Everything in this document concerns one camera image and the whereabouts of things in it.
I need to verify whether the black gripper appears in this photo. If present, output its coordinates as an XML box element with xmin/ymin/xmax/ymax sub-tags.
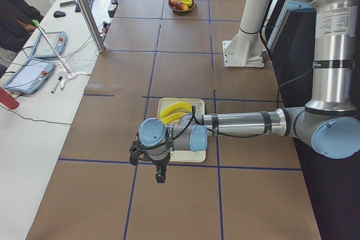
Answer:
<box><xmin>129</xmin><ymin>133</ymin><xmax>170</xmax><ymax>184</ymax></box>

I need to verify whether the brown wicker basket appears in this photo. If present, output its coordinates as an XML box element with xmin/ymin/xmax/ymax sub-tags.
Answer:
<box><xmin>168</xmin><ymin>0</ymin><xmax>195</xmax><ymax>12</ymax></box>

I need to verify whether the white bear tray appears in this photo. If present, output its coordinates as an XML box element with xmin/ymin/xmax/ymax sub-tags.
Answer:
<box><xmin>156</xmin><ymin>97</ymin><xmax>208</xmax><ymax>163</ymax></box>

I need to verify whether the black computer mouse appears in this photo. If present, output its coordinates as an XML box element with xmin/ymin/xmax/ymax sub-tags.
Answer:
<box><xmin>53</xmin><ymin>11</ymin><xmax>66</xmax><ymax>18</ymax></box>

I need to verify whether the far teach pendant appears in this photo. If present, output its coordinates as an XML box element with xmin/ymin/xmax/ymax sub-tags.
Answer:
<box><xmin>29</xmin><ymin>31</ymin><xmax>69</xmax><ymax>60</ymax></box>

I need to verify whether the aluminium frame post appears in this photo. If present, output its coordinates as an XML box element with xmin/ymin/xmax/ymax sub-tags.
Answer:
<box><xmin>77</xmin><ymin>0</ymin><xmax>105</xmax><ymax>53</ymax></box>

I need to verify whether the near teach pendant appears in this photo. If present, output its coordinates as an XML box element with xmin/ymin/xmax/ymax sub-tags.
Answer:
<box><xmin>3</xmin><ymin>57</ymin><xmax>55</xmax><ymax>94</ymax></box>

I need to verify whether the pink patterned stick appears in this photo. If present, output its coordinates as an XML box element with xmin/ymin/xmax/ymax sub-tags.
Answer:
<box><xmin>32</xmin><ymin>20</ymin><xmax>75</xmax><ymax>78</ymax></box>

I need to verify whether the yellow banana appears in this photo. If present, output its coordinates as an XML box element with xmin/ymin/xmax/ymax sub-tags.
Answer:
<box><xmin>159</xmin><ymin>102</ymin><xmax>192</xmax><ymax>119</ymax></box>
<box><xmin>161</xmin><ymin>112</ymin><xmax>187</xmax><ymax>125</ymax></box>

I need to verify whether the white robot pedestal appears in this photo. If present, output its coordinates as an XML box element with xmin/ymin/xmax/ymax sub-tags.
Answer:
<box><xmin>222</xmin><ymin>0</ymin><xmax>271</xmax><ymax>67</ymax></box>

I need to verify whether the black marker pen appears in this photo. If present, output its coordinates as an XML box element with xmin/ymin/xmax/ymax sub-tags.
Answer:
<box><xmin>51</xmin><ymin>76</ymin><xmax>62</xmax><ymax>93</ymax></box>

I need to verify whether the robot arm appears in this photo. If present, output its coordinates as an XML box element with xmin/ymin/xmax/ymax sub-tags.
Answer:
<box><xmin>129</xmin><ymin>0</ymin><xmax>359</xmax><ymax>183</ymax></box>

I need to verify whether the teach pendant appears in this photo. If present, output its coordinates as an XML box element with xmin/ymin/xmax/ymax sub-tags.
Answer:
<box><xmin>3</xmin><ymin>57</ymin><xmax>55</xmax><ymax>94</ymax></box>
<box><xmin>29</xmin><ymin>31</ymin><xmax>69</xmax><ymax>60</ymax></box>

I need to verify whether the red yellow mango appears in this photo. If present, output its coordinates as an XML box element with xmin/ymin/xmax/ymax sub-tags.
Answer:
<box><xmin>175</xmin><ymin>2</ymin><xmax>189</xmax><ymax>11</ymax></box>

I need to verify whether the red bottle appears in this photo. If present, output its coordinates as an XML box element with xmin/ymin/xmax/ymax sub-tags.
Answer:
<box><xmin>0</xmin><ymin>87</ymin><xmax>20</xmax><ymax>110</ymax></box>

